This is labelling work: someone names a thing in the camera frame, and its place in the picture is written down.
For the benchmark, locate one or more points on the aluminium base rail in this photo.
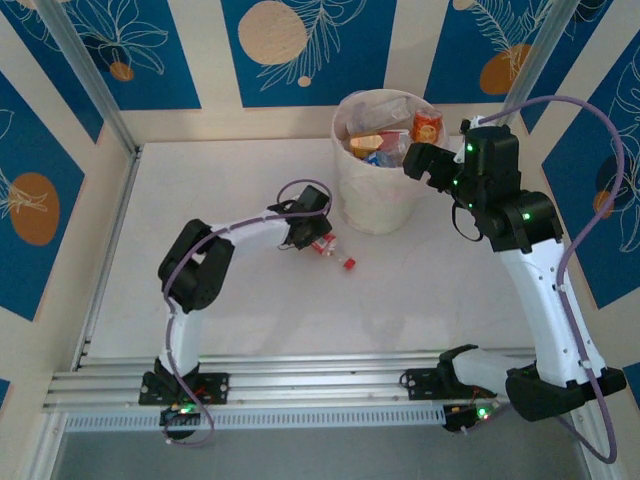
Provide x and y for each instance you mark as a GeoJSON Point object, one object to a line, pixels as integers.
{"type": "Point", "coordinates": [310, 380]}

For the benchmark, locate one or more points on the white bin with plastic liner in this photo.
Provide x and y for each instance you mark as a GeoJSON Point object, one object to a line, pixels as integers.
{"type": "Point", "coordinates": [375, 210]}

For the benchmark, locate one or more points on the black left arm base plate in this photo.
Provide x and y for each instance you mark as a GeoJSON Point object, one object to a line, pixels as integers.
{"type": "Point", "coordinates": [217, 387]}

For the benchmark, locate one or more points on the clear square bottle white label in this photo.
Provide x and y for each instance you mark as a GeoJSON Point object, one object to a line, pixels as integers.
{"type": "Point", "coordinates": [385, 110]}

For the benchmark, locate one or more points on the aluminium frame leg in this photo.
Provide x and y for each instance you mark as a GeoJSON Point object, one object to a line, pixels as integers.
{"type": "Point", "coordinates": [590, 445]}
{"type": "Point", "coordinates": [46, 450]}

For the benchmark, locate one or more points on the aluminium side rail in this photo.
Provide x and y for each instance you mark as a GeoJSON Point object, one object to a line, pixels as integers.
{"type": "Point", "coordinates": [121, 210]}

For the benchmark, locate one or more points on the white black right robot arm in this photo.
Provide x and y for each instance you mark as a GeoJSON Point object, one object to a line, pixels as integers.
{"type": "Point", "coordinates": [550, 310]}

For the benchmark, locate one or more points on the clear bottle red label red cap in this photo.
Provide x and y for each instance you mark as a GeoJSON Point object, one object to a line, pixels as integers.
{"type": "Point", "coordinates": [322, 245]}

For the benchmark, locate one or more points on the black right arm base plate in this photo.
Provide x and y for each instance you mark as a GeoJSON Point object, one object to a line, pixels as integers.
{"type": "Point", "coordinates": [417, 382]}

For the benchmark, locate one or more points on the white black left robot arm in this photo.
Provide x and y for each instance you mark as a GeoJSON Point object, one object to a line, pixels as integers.
{"type": "Point", "coordinates": [185, 335]}

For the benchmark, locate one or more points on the aluminium frame post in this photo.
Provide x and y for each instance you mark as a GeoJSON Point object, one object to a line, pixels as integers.
{"type": "Point", "coordinates": [91, 75]}
{"type": "Point", "coordinates": [525, 75]}

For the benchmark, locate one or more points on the orange juice bottle orange cap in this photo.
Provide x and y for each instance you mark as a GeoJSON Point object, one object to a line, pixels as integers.
{"type": "Point", "coordinates": [427, 129]}

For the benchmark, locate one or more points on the red yellow label bottle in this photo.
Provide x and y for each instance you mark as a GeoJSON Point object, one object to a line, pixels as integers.
{"type": "Point", "coordinates": [367, 142]}

